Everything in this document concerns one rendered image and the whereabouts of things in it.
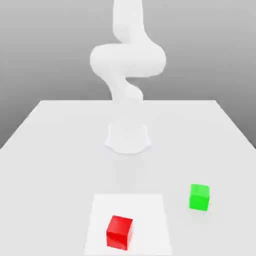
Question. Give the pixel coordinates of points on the small green cube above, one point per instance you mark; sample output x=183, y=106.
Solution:
x=199, y=198

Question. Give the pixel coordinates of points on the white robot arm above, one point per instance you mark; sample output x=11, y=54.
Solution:
x=128, y=60

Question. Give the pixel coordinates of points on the small red cube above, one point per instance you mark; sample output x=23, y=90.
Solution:
x=119, y=233

